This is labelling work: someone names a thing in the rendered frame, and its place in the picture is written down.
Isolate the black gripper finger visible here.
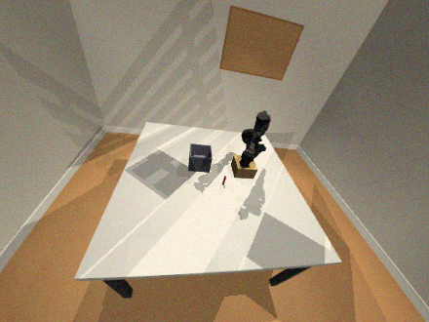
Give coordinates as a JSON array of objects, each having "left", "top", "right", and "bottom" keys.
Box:
[
  {"left": 244, "top": 134, "right": 254, "bottom": 149},
  {"left": 253, "top": 148, "right": 264, "bottom": 158}
]

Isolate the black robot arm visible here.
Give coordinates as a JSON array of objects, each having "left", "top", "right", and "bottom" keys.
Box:
[{"left": 240, "top": 110, "right": 271, "bottom": 168}]

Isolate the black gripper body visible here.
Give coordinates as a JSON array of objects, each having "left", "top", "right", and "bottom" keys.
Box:
[{"left": 243, "top": 128, "right": 266, "bottom": 151}]

